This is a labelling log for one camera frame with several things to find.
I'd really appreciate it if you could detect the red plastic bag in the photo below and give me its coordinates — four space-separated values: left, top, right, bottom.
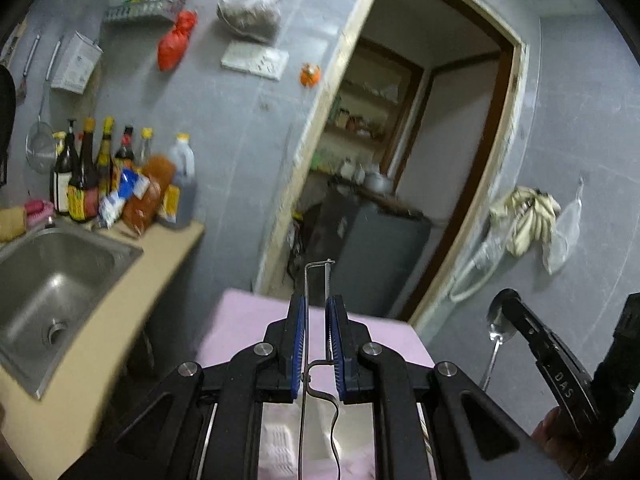
156 11 198 72

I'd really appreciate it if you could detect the metal mesh strainer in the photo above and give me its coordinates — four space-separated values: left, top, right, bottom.
24 37 64 175

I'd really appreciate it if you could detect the blue white packet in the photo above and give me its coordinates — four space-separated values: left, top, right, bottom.
98 168 140 229

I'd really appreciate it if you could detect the right human hand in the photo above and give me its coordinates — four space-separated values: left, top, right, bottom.
530 406 589 479

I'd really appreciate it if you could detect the silver steel spoon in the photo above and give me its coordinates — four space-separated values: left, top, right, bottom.
480 288 516 391

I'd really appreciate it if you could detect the dark soy sauce bottle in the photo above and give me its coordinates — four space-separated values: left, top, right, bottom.
67 117 99 222

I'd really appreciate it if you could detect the yellow sponge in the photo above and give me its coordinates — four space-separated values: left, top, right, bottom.
0 207 27 243

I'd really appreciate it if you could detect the white wall power strip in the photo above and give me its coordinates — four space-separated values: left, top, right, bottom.
220 41 290 81

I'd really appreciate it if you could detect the stainless steel sink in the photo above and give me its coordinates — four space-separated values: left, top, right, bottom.
1 218 143 400

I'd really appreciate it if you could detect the white hose loop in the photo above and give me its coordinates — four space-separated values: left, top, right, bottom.
448 238 504 305

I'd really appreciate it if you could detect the metal cooking pot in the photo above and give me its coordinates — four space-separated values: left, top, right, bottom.
362 171 394 195

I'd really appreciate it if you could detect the dark grey cabinet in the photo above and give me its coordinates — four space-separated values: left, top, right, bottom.
302 186 432 318

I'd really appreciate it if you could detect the pink floral table cloth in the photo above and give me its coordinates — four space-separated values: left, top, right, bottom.
194 286 436 480

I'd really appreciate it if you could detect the wire wall rack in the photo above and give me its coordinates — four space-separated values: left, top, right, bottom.
103 0 184 24

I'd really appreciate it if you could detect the white wall box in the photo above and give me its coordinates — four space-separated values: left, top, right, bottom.
51 32 103 94

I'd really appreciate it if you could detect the grey filled plastic bag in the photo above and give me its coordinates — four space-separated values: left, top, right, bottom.
217 0 281 44

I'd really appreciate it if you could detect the clear plastic bag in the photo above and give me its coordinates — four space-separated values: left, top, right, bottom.
542 178 584 275

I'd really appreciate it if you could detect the orange wall hook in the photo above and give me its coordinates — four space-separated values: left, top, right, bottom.
299 63 321 88

